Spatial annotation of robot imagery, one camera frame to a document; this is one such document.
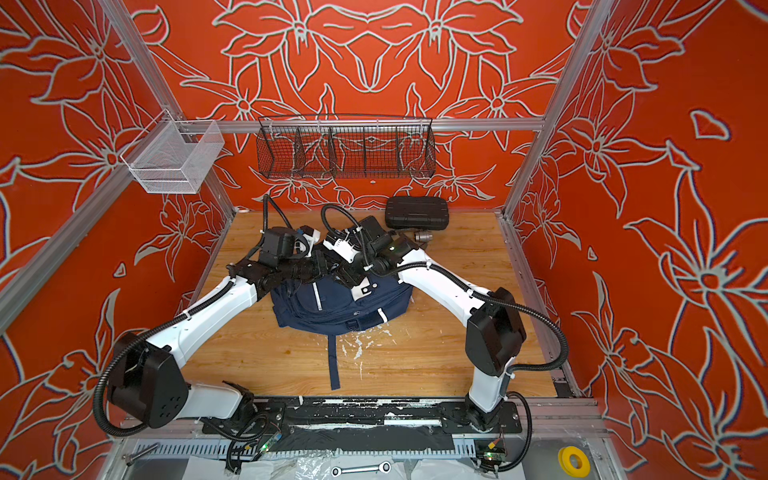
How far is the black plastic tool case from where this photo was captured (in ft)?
3.65

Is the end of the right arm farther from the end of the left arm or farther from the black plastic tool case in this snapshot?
the black plastic tool case

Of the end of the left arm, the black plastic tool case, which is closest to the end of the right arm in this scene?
the end of the left arm
